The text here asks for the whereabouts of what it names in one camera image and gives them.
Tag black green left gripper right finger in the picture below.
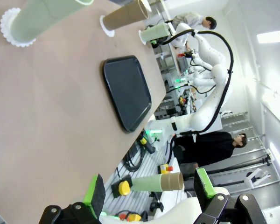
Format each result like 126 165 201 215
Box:
193 167 270 224

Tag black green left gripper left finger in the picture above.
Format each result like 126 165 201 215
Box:
39 174 107 224

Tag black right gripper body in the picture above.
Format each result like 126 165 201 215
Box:
151 37 170 49

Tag pale green tall cup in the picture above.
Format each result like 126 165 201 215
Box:
10 0 94 46
140 22 170 44

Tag brown tall cup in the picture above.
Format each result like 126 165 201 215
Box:
102 0 149 31

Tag brown stacked cup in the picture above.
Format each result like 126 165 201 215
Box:
168 172 184 191
160 174 171 192

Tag yellow round pedal button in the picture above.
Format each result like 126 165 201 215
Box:
118 181 131 196

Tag yellow emergency stop button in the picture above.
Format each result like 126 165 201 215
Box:
111 175 133 199

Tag person in grey top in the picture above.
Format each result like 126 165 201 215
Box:
172 12 217 51

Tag person in black sweater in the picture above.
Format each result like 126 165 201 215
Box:
174 131 248 168

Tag yellow emergency stop box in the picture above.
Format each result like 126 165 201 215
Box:
118 210 143 222
160 163 175 175

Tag black tripod stand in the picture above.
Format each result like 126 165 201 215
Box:
182 153 274 182

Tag pale green stacked cup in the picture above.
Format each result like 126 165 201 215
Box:
131 175 163 192

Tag aluminium profile bench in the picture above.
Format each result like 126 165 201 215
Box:
100 130 180 224

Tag black plastic serving tray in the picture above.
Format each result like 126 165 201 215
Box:
103 55 153 133

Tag black handheld device yellow label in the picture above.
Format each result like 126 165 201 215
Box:
139 134 156 154

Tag ceiling light panel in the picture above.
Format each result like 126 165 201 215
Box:
256 30 280 44

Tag black coiled cables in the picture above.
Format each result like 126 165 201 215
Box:
125 147 145 173

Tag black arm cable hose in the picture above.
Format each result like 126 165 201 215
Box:
164 29 235 135

